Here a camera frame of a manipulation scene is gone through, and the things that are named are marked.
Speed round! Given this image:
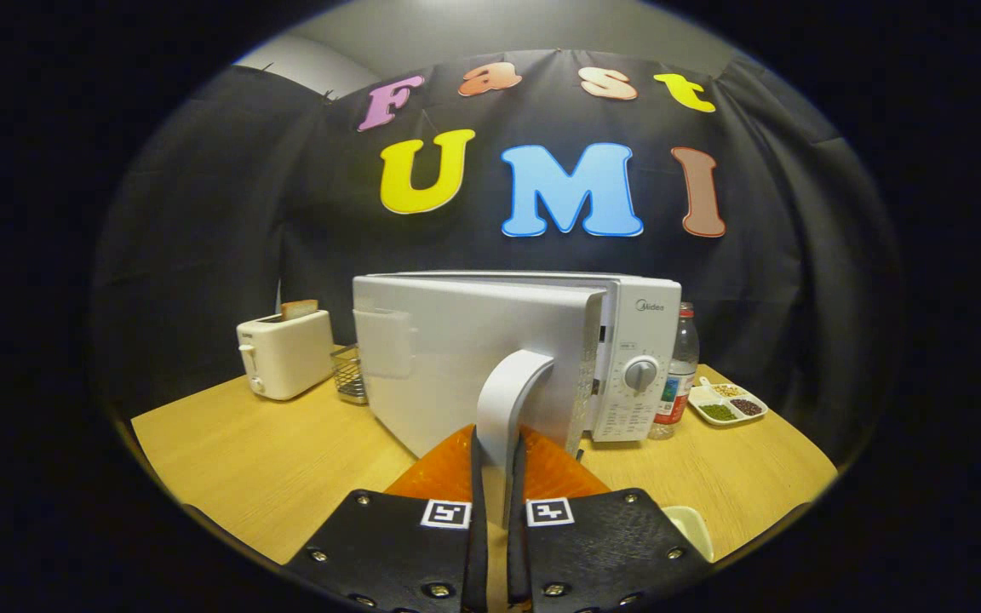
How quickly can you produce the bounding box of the white toaster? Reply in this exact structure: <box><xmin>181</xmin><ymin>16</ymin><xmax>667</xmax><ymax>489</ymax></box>
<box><xmin>236</xmin><ymin>308</ymin><xmax>336</xmax><ymax>401</ymax></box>

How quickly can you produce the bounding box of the white divided bean tray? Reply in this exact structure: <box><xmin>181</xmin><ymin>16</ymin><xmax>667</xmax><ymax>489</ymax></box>
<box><xmin>688</xmin><ymin>377</ymin><xmax>769</xmax><ymax>427</ymax></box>

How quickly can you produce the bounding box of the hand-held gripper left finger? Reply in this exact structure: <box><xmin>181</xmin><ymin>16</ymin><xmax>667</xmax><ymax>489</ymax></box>
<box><xmin>284</xmin><ymin>424</ymin><xmax>491</xmax><ymax>613</ymax></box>

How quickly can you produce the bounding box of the clear plastic water bottle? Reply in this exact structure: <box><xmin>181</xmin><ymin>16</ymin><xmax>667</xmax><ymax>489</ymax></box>
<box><xmin>649</xmin><ymin>301</ymin><xmax>701</xmax><ymax>440</ymax></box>

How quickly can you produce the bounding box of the white microwave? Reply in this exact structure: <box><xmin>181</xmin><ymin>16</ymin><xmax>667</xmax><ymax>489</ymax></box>
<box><xmin>352</xmin><ymin>271</ymin><xmax>683</xmax><ymax>529</ymax></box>

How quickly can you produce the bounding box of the metal wire basket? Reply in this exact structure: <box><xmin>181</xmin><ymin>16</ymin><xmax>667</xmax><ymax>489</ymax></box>
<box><xmin>330</xmin><ymin>343</ymin><xmax>369</xmax><ymax>404</ymax></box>

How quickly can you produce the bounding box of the small white plate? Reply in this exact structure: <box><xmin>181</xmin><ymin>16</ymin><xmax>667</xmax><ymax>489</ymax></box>
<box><xmin>661</xmin><ymin>505</ymin><xmax>715</xmax><ymax>563</ymax></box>

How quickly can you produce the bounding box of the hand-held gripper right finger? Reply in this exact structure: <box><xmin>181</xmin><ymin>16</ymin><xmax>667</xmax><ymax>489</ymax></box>
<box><xmin>503</xmin><ymin>426</ymin><xmax>717</xmax><ymax>613</ymax></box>

